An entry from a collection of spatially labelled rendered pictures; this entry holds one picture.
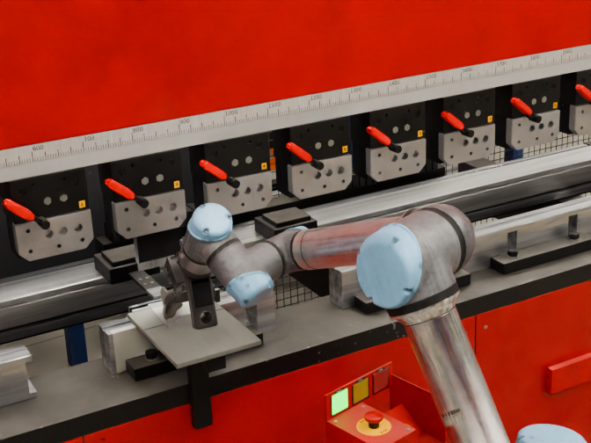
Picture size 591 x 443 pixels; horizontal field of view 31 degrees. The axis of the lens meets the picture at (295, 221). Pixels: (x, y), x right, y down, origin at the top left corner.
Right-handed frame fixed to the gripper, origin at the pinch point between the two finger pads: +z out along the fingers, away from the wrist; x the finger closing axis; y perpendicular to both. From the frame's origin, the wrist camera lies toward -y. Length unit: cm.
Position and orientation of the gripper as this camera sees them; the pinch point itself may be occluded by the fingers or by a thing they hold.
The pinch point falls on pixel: (183, 315)
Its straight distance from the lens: 223.1
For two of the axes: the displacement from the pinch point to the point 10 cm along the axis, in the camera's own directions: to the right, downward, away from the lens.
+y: -3.6, -8.3, 4.2
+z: -2.5, 5.2, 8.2
